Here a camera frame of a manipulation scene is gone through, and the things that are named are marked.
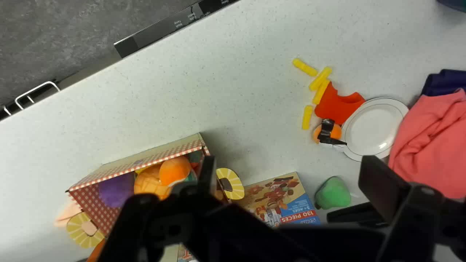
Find purple cloth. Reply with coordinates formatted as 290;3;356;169
421;68;466;97

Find purple toy fruit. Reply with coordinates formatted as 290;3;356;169
99;173;137;209

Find metal drawer handle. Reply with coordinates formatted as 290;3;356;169
14;80;62;110

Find yellow toy pineapple slice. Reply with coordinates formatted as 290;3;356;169
66;212;107;250
216;167;247;202

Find blue puzzle box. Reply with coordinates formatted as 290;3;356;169
239;172;322;228

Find yellow-orange toy fruit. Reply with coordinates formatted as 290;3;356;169
133;166;172;201

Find orange toy fruit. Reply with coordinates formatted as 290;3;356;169
159;157;194;188

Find white plastic plate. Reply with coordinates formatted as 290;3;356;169
340;96;411;163

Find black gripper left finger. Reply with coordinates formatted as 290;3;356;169
99;156;312;262

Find yellow toy fry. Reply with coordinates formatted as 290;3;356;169
292;57;319;77
300;103;315;131
312;78;332;106
309;65;335;93

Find pink cloth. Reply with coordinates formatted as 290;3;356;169
388;89;466;201

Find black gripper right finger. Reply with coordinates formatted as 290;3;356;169
359;154;466;262

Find red checkered cardboard box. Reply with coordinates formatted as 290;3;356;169
66;132;212;237

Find orange and black toy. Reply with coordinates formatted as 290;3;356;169
312;118;348;147

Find green toy vegetable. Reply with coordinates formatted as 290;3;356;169
314;175;353;211

